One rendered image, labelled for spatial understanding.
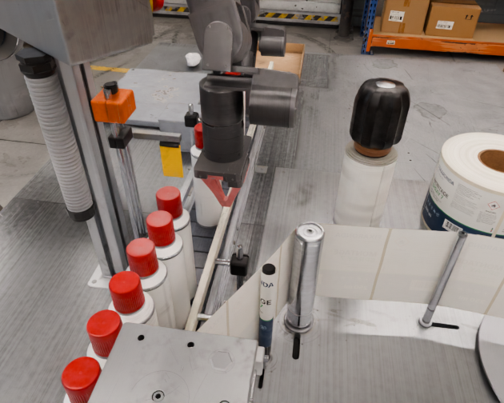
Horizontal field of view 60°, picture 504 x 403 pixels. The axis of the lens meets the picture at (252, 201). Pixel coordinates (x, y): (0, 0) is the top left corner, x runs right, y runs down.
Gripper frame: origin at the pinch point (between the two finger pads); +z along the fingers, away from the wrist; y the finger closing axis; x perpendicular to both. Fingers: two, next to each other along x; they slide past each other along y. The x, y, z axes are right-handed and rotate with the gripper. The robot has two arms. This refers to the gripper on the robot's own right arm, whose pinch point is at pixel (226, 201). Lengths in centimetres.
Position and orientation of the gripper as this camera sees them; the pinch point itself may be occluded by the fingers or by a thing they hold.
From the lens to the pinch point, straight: 67.8
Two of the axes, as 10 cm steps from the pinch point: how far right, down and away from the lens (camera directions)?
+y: 1.6, -6.2, 7.7
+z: -0.1, 7.8, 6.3
